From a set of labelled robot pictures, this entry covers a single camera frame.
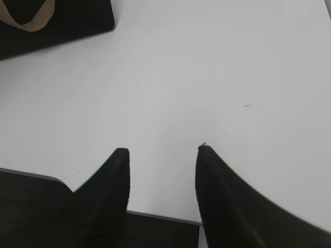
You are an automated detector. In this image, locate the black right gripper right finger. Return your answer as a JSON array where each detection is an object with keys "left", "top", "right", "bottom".
[{"left": 195, "top": 145, "right": 330, "bottom": 247}]

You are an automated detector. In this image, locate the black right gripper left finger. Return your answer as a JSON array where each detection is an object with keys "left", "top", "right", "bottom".
[{"left": 70, "top": 148, "right": 130, "bottom": 247}]

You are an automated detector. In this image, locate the black bag with tan handles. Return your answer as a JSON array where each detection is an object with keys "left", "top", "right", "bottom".
[{"left": 1, "top": 0, "right": 115, "bottom": 59}]

